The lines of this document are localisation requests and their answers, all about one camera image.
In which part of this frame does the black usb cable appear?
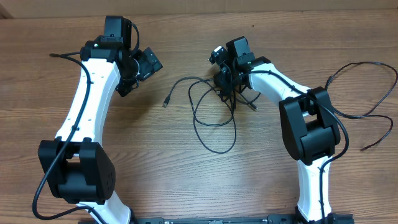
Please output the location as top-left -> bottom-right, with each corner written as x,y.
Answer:
162,76 -> 238,154
324,61 -> 398,152
217,83 -> 262,111

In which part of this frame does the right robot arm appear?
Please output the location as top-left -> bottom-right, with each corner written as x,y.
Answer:
208,37 -> 340,223

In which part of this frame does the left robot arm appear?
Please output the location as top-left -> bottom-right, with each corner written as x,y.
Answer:
38,16 -> 162,223

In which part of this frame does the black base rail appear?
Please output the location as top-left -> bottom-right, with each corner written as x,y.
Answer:
131,213 -> 355,224

